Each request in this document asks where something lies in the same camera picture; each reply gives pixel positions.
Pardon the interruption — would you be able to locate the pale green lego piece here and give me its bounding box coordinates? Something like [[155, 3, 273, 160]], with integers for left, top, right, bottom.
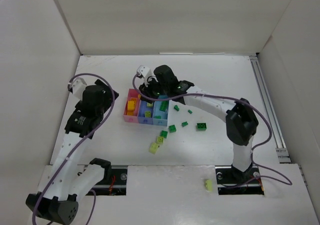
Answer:
[[148, 142, 161, 155]]

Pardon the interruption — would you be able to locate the green wedge lego piece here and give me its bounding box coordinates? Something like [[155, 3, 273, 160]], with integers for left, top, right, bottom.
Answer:
[[173, 105, 180, 111]]

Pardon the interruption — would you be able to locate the pink plastic bin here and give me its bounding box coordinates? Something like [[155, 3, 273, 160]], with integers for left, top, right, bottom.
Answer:
[[123, 89, 141, 124]]

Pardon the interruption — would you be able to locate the aluminium rail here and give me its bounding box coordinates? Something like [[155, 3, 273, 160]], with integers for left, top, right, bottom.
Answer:
[[249, 55, 292, 164]]

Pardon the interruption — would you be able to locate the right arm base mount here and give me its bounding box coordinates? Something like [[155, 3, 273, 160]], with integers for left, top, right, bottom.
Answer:
[[215, 166, 265, 195]]

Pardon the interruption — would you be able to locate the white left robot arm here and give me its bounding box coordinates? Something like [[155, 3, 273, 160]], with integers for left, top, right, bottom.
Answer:
[[25, 75, 119, 225]]

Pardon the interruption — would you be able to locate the light blue plastic bin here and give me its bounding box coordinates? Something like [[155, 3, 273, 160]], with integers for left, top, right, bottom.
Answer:
[[153, 100, 170, 127]]

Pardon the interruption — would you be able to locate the pale green sloped lego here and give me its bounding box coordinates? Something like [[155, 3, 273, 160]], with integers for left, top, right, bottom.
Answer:
[[144, 110, 152, 118]]

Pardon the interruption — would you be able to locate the small green arch lego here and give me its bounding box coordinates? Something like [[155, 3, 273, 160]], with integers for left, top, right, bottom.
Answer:
[[181, 121, 188, 127]]

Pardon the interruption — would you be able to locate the orange round lego piece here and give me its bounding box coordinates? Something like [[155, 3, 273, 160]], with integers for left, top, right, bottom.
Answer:
[[127, 97, 137, 107]]

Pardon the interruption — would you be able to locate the pale green lego block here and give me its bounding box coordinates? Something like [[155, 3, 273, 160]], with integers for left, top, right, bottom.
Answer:
[[146, 102, 153, 108]]

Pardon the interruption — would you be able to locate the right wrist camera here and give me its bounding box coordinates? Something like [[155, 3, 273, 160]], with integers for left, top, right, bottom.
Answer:
[[136, 65, 152, 79]]

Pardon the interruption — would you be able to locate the green lego plate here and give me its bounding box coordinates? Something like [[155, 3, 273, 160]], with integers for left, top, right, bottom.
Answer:
[[159, 101, 169, 112]]

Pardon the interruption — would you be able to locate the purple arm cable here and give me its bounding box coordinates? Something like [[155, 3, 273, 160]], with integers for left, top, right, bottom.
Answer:
[[31, 72, 116, 225], [132, 72, 293, 187]]

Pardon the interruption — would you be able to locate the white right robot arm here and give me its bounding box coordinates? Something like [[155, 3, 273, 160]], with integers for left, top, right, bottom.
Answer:
[[134, 65, 259, 176]]

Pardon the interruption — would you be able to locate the yellow rectangular lego brick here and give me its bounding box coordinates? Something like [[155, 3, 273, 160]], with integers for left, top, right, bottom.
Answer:
[[126, 105, 135, 116]]

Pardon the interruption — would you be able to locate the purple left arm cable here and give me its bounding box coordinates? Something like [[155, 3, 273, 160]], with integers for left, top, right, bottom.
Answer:
[[31, 72, 116, 225]]

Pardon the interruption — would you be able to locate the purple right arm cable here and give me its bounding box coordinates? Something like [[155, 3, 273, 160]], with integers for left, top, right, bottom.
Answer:
[[132, 72, 293, 187]]

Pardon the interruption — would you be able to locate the lime sloped lego piece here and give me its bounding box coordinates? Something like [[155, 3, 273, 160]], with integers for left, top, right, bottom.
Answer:
[[204, 179, 213, 192]]

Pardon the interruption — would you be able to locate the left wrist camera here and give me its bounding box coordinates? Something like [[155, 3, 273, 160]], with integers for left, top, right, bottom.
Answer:
[[68, 77, 87, 100]]

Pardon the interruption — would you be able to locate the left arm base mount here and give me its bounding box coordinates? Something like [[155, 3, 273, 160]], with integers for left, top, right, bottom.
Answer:
[[92, 165, 128, 196]]

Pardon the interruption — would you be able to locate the green two-by-two lego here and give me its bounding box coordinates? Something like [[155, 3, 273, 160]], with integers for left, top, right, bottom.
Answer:
[[168, 124, 177, 133]]

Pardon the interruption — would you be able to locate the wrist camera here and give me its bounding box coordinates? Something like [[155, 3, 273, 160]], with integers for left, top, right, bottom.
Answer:
[[136, 65, 152, 79], [68, 77, 87, 100]]

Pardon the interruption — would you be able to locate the small green lego brick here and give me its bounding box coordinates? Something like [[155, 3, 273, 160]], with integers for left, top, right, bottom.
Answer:
[[160, 130, 168, 139]]

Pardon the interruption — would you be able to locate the lime green lego brick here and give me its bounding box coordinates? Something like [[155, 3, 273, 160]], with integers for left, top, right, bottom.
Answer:
[[156, 136, 165, 144]]

